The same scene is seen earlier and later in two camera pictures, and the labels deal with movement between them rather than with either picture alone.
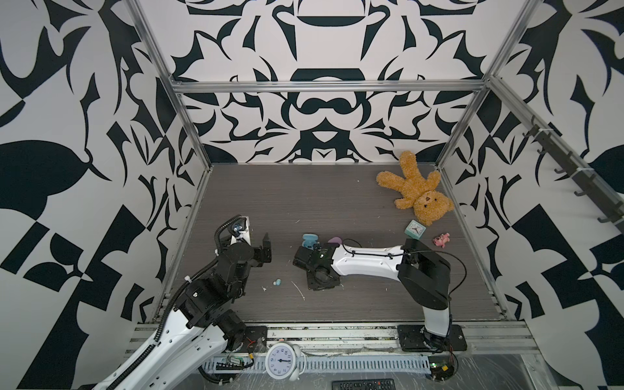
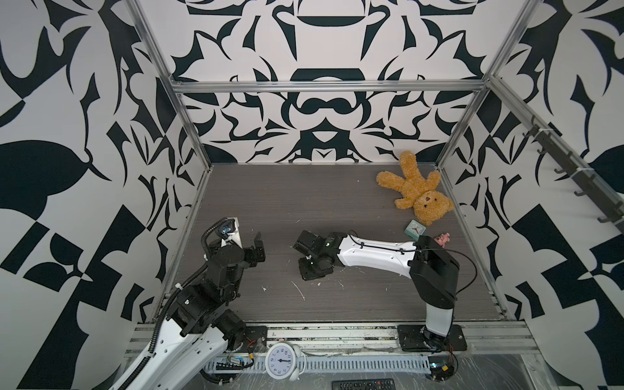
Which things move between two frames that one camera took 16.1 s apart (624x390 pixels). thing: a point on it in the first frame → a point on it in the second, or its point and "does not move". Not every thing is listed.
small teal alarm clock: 415,229 does not move
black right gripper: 328,283 → 305,275
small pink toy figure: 441,240 does not move
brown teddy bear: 431,205 does not move
